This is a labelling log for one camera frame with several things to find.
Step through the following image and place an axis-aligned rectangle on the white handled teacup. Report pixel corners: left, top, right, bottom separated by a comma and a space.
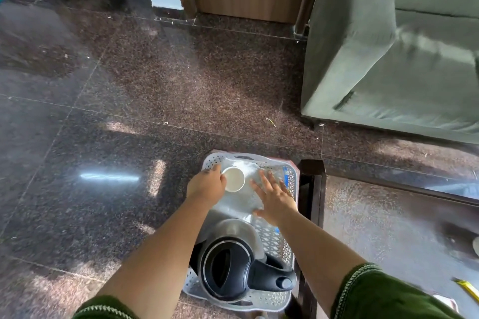
221, 166, 246, 193

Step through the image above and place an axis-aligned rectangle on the clear plastic bag blue zip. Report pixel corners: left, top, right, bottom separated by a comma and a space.
213, 156, 291, 226

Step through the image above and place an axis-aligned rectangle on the grey-green loveseat sofa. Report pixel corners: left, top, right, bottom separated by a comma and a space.
301, 0, 479, 144

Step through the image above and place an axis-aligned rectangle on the red plastic stool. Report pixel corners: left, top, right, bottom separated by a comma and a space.
209, 150, 301, 181

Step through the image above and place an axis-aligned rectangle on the steel electric kettle black handle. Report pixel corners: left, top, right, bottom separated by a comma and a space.
190, 217, 297, 303

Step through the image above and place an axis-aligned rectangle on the dark wooden coffee table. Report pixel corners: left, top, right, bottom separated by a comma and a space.
295, 159, 479, 319

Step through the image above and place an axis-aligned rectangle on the white perforated plastic basket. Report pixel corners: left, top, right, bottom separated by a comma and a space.
181, 150, 300, 313

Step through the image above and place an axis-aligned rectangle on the yellow stick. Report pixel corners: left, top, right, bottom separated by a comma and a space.
453, 277, 479, 303

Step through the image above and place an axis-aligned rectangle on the person's green garment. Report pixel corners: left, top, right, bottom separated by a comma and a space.
73, 262, 465, 319

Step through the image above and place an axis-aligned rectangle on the person's right hand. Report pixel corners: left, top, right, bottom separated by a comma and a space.
249, 169, 299, 227

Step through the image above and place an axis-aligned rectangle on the person's right forearm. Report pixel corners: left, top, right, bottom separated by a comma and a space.
276, 214, 367, 318

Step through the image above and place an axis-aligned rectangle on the pink lidded box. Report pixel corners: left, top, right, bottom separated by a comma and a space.
432, 294, 460, 314

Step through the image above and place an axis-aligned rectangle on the person's left forearm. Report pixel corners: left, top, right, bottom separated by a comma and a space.
95, 199, 222, 319

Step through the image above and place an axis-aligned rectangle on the person's left hand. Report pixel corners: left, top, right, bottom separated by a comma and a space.
186, 163, 228, 205

